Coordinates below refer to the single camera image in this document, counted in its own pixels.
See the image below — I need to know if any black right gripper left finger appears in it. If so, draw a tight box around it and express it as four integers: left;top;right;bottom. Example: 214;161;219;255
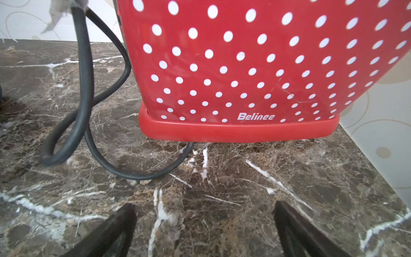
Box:
63;203;137;257

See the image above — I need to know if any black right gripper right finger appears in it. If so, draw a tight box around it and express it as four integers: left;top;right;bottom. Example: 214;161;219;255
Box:
273;201;350;257

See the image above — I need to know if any black toaster power cable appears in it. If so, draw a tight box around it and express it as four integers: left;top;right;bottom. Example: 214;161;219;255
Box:
39;6;195;181

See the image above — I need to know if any red polka dot toaster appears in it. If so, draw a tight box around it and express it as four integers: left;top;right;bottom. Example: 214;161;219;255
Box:
116;1;411;143

